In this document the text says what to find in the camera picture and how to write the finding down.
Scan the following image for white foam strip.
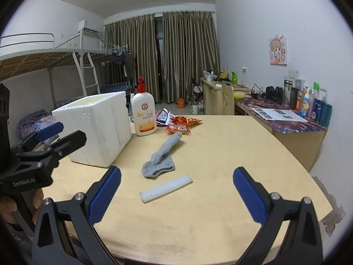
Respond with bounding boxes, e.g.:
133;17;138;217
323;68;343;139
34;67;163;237
139;175;193;203

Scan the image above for grey sock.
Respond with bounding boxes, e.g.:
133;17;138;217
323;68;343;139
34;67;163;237
141;132;182;179

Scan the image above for person's left hand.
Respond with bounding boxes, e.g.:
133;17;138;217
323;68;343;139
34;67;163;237
1;188;44;224

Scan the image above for blue patterned quilt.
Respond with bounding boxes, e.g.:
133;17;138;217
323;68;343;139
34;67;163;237
17;109;55;139

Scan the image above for white styrofoam box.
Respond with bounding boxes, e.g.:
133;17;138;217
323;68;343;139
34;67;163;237
52;92;132;168

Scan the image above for white metal bunk bed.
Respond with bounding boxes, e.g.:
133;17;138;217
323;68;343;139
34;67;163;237
1;28;129;108

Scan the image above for white lotion pump bottle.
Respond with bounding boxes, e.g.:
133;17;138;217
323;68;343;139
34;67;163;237
132;77;157;136

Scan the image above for patterned cloth covered desk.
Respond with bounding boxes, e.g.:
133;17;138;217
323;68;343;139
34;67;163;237
235;98;327;171

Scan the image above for hanging dark clothes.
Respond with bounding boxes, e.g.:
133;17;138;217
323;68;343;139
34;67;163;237
111;51;137;83

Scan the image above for blue white sachet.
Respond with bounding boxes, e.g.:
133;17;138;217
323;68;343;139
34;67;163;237
156;108;175;126

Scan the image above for white air conditioner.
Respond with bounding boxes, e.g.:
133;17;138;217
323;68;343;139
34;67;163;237
78;20;99;35

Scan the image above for red snack packet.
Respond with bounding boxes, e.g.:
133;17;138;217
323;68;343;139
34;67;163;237
166;124;191;135

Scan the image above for orange snack packet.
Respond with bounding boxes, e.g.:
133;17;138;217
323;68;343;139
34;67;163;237
171;115;202;126

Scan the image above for printed paper sheet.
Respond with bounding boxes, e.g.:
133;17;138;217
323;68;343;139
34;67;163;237
252;108;308;123

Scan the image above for orange container on floor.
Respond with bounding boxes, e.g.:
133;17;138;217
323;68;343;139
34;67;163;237
177;98;185;109

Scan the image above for teal box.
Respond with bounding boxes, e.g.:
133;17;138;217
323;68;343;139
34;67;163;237
319;102;332;127

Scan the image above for green cap white bottle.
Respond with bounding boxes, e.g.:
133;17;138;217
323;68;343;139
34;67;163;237
308;82;320;117

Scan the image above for steel thermos flask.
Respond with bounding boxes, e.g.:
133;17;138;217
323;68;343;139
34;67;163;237
282;78;293;109

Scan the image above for wooden smiley chair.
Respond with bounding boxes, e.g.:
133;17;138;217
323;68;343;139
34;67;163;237
222;84;235;115

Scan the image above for wooden desk with drawers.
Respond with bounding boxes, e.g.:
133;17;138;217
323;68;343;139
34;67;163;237
200;78;251;115

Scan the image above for brown curtains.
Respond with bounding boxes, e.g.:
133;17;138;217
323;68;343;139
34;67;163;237
104;11;220;104

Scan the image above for green spray bottle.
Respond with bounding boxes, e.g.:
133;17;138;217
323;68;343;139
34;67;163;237
232;71;238;84

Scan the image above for anime wall poster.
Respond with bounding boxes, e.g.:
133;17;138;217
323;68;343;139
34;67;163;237
269;35;288;65

